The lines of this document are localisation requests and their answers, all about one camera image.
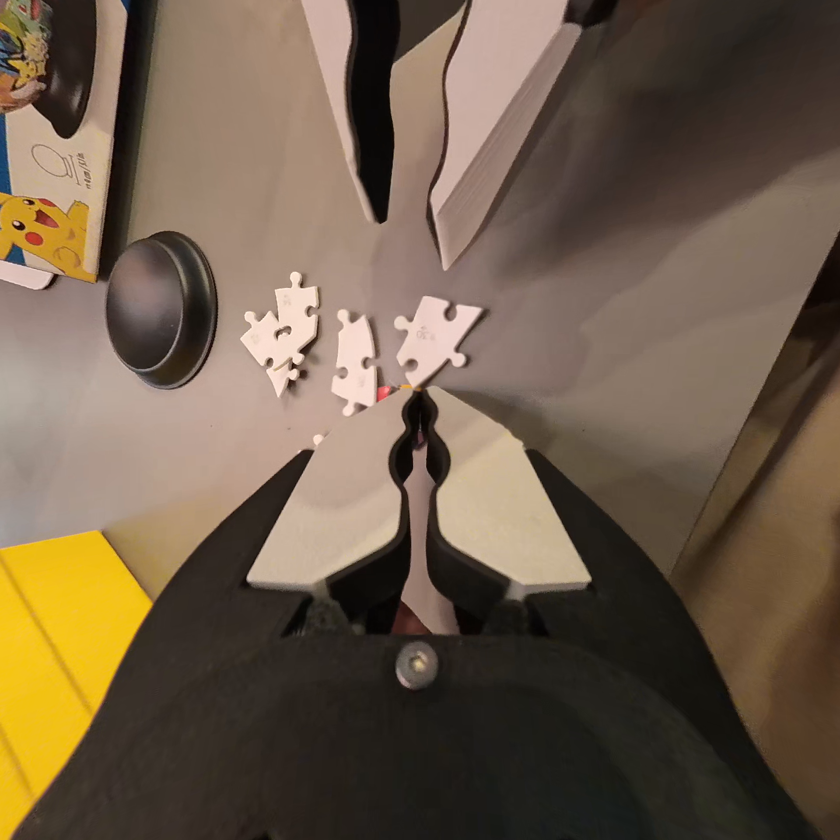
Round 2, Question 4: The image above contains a colourful puzzle piece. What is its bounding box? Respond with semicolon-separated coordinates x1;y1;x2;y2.
376;384;429;452

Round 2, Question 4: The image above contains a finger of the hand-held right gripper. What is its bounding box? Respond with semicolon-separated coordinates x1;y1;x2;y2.
427;0;583;272
301;0;396;225

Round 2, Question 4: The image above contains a black round ball stand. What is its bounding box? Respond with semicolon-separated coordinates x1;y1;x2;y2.
104;230;219;391

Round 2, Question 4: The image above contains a blue puzzle box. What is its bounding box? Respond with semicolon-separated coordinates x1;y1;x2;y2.
0;0;130;285

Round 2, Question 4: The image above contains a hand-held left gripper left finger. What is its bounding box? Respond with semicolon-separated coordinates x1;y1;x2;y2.
246;387;417;634

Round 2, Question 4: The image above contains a pair of joined puzzle pieces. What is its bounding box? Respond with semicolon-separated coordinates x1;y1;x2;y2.
239;270;322;400

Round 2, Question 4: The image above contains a yellow plastic bin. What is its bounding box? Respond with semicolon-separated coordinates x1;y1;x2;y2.
0;529;156;823

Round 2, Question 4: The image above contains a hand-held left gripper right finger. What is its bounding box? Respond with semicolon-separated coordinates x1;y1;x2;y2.
420;386;593;634

